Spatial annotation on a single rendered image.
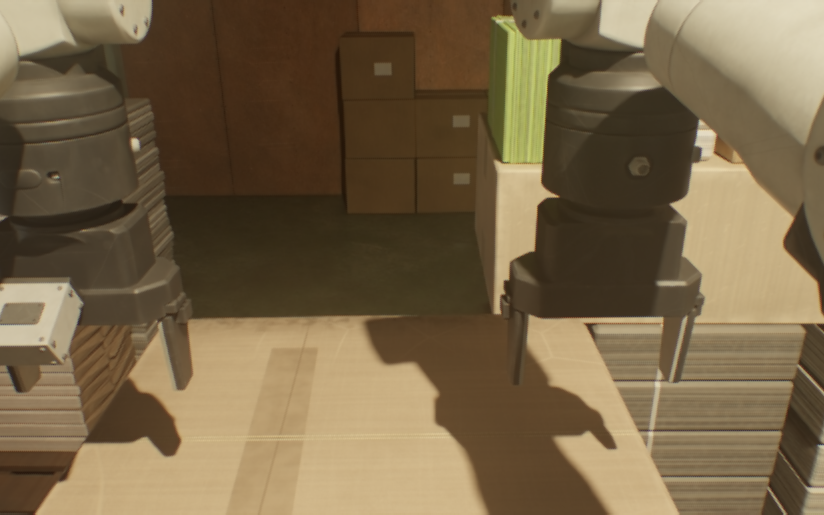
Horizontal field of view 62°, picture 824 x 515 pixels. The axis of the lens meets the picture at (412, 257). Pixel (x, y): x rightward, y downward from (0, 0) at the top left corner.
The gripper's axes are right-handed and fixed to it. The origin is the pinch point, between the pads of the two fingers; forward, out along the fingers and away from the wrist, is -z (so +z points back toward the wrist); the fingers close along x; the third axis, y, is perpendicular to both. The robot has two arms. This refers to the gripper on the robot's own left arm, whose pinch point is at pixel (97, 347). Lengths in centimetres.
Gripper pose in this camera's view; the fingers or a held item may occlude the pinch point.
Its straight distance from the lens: 51.8
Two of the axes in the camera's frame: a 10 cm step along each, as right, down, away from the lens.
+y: 0.1, 3.9, -9.2
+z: -0.1, -9.2, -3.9
